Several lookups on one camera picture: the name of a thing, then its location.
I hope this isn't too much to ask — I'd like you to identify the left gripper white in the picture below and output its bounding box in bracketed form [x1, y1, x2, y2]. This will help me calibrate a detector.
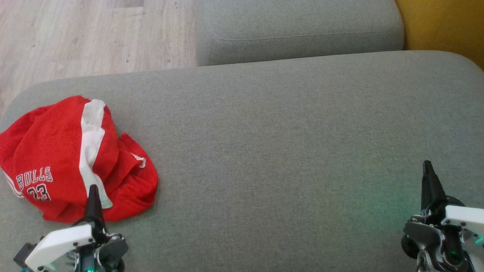
[13, 184, 129, 272]

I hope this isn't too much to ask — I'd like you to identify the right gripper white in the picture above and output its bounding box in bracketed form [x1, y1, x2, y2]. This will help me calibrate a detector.
[401, 160, 484, 272]

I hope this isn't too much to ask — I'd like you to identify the red Bulls basketball jersey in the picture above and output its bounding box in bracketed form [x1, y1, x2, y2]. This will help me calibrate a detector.
[0, 95, 120, 223]

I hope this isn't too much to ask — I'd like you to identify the yellow upholstered seat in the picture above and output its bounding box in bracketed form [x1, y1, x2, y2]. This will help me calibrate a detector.
[395, 0, 484, 71]

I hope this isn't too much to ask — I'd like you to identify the large grey sofa seat cushion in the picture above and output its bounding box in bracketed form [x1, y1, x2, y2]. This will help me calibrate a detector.
[0, 50, 484, 272]

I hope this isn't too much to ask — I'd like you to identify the small grey sofa cushion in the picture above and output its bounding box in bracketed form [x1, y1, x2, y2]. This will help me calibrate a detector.
[194, 0, 405, 67]

